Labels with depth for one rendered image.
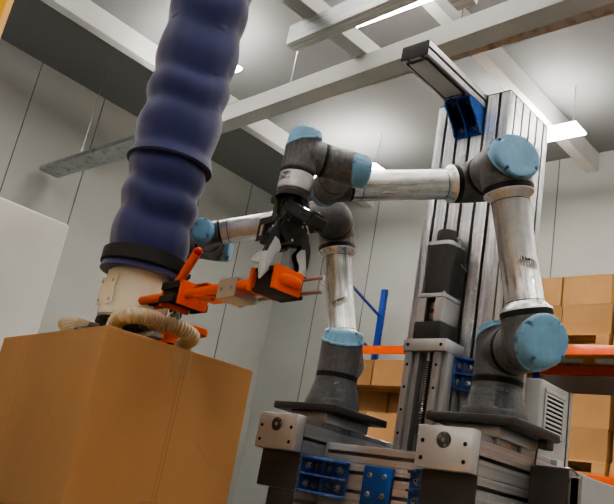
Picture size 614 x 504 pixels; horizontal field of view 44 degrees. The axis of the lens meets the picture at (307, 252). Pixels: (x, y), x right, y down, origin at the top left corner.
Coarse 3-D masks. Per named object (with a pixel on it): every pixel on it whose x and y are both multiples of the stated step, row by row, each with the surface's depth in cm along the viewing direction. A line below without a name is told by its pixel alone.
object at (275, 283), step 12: (276, 264) 150; (252, 276) 155; (264, 276) 153; (276, 276) 149; (300, 276) 153; (252, 288) 154; (264, 288) 151; (276, 288) 149; (288, 288) 151; (300, 288) 153; (276, 300) 157
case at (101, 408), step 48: (48, 336) 182; (96, 336) 163; (144, 336) 166; (0, 384) 195; (48, 384) 173; (96, 384) 157; (144, 384) 164; (192, 384) 172; (240, 384) 181; (0, 432) 184; (48, 432) 164; (96, 432) 156; (144, 432) 163; (192, 432) 171; (240, 432) 179; (0, 480) 174; (48, 480) 156; (96, 480) 154; (144, 480) 161; (192, 480) 169
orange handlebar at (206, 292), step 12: (288, 276) 150; (192, 288) 174; (204, 288) 169; (216, 288) 165; (240, 288) 159; (144, 300) 189; (156, 300) 185; (204, 300) 172; (216, 300) 171; (192, 324) 214; (168, 336) 230; (204, 336) 217
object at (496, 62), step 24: (48, 0) 913; (72, 0) 930; (432, 0) 787; (96, 24) 953; (120, 24) 979; (120, 48) 988; (144, 48) 1004; (504, 72) 889; (528, 96) 930; (264, 120) 1158; (552, 120) 975; (576, 144) 1024
